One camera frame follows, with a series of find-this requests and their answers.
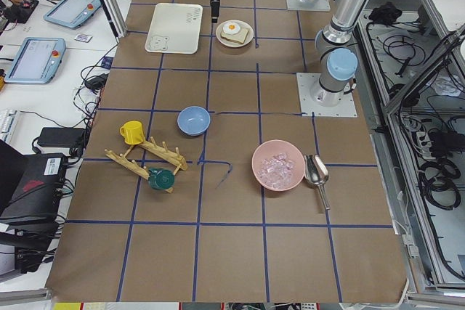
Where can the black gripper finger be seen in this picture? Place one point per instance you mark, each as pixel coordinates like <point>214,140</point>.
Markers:
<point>215,8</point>

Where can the cream round plate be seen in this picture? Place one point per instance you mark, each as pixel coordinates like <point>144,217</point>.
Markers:
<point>231,44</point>

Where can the bottom bread slice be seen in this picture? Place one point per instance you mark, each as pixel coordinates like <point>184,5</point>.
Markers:
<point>238,38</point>

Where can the fried egg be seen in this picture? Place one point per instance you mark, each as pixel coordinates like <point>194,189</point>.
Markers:
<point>231,28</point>

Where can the cream bear tray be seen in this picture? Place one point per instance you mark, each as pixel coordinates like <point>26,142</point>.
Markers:
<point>175,28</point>

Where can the blue teach pendant far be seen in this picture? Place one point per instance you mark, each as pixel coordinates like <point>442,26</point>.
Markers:
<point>72,13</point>

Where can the blue teach pendant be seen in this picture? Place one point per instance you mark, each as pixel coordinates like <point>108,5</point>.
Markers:
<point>37,61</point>
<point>72,13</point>

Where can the blue bowl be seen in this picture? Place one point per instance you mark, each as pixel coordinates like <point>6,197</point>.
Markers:
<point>193,120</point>

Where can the yellow mug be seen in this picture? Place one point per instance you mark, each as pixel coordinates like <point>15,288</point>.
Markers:
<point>132,132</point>

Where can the blue teach pendant near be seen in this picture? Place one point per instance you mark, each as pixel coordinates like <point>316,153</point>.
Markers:
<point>37,61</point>

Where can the pink bowl with ice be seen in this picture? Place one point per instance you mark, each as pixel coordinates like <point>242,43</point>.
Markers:
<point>278,165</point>

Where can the green mug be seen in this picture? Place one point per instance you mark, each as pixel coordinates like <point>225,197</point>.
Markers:
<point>161,179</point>

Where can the metal scoop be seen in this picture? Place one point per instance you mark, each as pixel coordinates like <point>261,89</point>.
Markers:
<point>316,175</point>

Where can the black power adapter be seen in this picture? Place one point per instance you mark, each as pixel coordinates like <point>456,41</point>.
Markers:
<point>60,137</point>

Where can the black computer box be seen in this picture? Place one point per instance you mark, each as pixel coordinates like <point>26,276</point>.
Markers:
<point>31,189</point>

